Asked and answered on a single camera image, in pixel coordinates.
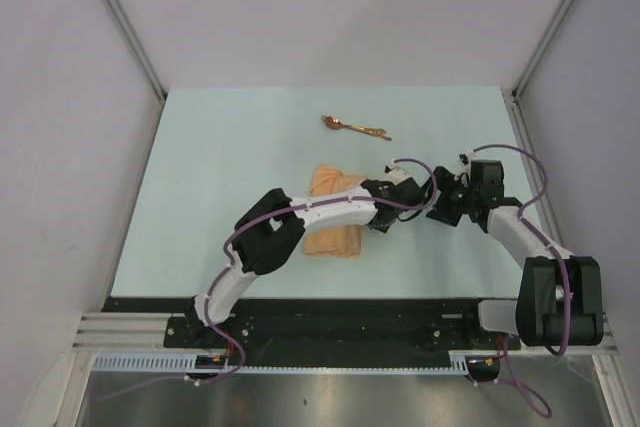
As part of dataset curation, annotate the aluminium frame post left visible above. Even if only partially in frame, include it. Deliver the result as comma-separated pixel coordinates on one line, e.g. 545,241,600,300
101,0,168,105

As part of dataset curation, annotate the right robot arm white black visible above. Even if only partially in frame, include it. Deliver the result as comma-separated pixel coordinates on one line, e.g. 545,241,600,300
427,160,604,355

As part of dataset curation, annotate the peach satin napkin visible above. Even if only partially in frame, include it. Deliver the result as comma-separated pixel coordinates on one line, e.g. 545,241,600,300
304,164,366,259

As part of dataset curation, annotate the aluminium frame rail right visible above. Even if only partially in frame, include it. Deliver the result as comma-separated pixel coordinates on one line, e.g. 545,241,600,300
502,89,578,301

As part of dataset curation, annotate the copper spoon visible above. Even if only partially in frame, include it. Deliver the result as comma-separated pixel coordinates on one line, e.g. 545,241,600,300
322,115,393,142

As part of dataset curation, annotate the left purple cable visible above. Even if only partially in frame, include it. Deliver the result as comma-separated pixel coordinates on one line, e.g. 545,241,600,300
94,155,443,400

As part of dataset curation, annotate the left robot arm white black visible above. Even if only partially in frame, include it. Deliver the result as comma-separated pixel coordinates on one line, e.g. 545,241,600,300
185,176,428,347

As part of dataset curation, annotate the aluminium cross rail front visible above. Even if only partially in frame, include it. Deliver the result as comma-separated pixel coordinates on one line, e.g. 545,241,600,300
72,312,618,355

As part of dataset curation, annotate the aluminium frame post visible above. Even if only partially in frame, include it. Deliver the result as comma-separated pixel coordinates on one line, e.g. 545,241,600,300
511,0,578,100
101,0,168,105

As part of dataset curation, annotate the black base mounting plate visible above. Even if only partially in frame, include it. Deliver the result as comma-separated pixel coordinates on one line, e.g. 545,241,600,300
102,298,501,369

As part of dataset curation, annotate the aluminium frame post right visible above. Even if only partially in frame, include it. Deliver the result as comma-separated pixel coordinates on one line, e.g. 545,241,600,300
511,0,578,100

